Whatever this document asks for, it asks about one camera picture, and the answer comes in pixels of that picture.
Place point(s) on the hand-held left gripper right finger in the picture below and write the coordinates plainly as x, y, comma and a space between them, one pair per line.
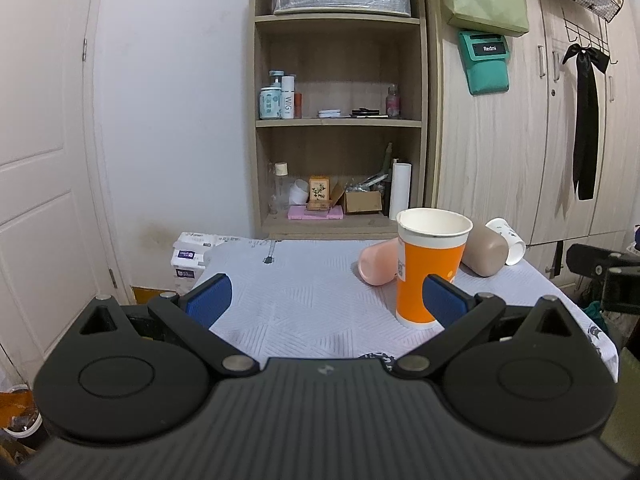
442, 302

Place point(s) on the white flat case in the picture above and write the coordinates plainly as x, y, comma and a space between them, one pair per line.
330, 113

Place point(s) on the wooden flower box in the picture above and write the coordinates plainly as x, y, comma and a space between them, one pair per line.
320, 191

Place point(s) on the white tissue pack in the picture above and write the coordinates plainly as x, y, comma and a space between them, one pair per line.
187, 260

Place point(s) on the pink flat box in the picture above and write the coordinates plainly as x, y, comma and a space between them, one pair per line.
300, 214

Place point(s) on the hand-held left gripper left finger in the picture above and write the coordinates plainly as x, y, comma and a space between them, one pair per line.
210, 301

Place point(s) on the white paper roll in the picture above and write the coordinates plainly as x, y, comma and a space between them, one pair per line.
400, 187

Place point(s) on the pink bottle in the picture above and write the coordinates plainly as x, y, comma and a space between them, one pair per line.
393, 104

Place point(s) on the orange paper cup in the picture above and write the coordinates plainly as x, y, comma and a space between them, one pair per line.
425, 270

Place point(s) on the small white cup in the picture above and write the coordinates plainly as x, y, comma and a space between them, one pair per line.
300, 192

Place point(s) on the dark green bottle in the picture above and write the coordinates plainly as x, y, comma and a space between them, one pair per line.
387, 160

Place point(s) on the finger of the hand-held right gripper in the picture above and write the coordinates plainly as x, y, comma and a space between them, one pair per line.
622, 290
585, 260

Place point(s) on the clear bottle beige cap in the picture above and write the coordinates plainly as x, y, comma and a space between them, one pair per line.
281, 187

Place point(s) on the brown plastic cup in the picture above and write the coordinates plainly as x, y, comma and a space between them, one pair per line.
485, 252

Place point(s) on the black ribbon bow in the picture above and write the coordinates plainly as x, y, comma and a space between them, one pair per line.
586, 110

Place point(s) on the white tall bottle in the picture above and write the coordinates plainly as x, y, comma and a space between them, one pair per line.
288, 97

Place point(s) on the olive green cloth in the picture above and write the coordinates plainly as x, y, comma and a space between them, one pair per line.
625, 410

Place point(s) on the white paper cup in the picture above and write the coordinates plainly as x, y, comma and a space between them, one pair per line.
511, 242

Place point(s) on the small orange bottle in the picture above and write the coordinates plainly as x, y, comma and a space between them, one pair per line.
298, 105

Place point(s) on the wooden shelf unit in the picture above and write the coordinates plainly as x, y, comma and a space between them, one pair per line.
340, 60

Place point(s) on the white patterned tablecloth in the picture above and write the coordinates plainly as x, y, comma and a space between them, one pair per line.
310, 290

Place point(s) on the small cardboard box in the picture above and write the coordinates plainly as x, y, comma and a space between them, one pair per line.
362, 203

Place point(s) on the teal pouch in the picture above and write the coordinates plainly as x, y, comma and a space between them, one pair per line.
487, 70

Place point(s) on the teal pump bottle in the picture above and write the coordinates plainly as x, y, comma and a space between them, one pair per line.
270, 102

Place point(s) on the light wooden wardrobe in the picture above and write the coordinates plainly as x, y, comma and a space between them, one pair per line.
530, 150

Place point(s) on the green folded bag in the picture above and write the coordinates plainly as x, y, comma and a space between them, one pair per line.
487, 2

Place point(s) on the black hair clip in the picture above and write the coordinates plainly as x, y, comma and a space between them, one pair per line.
365, 111

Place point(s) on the white door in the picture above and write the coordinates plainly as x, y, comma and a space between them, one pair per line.
40, 160

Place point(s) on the dark teal cloth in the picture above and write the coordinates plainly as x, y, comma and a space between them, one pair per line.
595, 315

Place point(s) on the pink plastic cup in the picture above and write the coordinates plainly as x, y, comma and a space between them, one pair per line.
377, 262

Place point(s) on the crumpled clear plastic bag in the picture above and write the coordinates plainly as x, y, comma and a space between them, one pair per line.
367, 182

